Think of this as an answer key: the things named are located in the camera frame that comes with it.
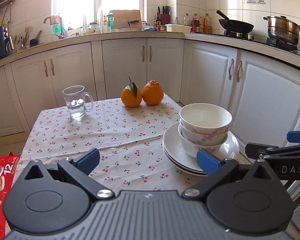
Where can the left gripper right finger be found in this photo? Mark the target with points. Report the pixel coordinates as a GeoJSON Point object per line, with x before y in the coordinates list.
{"type": "Point", "coordinates": [218, 171]}

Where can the glass mug with water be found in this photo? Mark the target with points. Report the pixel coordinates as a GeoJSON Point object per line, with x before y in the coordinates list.
{"type": "Point", "coordinates": [74, 97]}

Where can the stacked white bowl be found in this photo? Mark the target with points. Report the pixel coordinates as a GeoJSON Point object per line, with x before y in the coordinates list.
{"type": "Point", "coordinates": [202, 139]}

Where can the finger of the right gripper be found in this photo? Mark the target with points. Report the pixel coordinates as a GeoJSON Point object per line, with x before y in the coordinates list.
{"type": "Point", "coordinates": [252, 150]}
{"type": "Point", "coordinates": [293, 136]}

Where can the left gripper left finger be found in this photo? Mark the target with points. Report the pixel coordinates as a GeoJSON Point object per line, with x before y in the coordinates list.
{"type": "Point", "coordinates": [77, 173]}

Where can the white bowl pink flowers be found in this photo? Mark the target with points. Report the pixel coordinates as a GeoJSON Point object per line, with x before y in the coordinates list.
{"type": "Point", "coordinates": [204, 118]}

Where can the wooden cutting board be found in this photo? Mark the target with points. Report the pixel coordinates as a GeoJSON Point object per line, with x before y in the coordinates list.
{"type": "Point", "coordinates": [127, 15]}

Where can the black wok pan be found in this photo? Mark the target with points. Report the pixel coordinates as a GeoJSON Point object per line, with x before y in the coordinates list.
{"type": "Point", "coordinates": [234, 25]}

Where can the steel steamer pot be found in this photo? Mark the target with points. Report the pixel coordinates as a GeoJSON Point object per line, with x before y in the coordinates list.
{"type": "Point", "coordinates": [281, 28]}

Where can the white plate with fruit print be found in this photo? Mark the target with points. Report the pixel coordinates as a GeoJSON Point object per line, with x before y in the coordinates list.
{"type": "Point", "coordinates": [172, 146]}

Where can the red knife block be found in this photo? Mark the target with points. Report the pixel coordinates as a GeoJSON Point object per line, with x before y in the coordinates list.
{"type": "Point", "coordinates": [164, 19]}

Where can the kitchen knife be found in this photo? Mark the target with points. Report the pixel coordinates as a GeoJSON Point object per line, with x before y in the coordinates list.
{"type": "Point", "coordinates": [125, 24]}

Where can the bumpy orange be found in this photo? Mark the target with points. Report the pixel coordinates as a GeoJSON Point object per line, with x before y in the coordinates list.
{"type": "Point", "coordinates": [152, 93]}

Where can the cherry print tablecloth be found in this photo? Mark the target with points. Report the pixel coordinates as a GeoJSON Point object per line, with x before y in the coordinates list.
{"type": "Point", "coordinates": [129, 141]}

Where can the orange with leaf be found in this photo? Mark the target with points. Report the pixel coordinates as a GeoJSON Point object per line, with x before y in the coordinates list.
{"type": "Point", "coordinates": [131, 96]}

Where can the stacked bowl lower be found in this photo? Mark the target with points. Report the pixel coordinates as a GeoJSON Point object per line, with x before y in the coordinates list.
{"type": "Point", "coordinates": [192, 149]}

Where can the white kitchen cabinets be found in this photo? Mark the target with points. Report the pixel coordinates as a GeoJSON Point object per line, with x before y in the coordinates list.
{"type": "Point", "coordinates": [258, 84]}

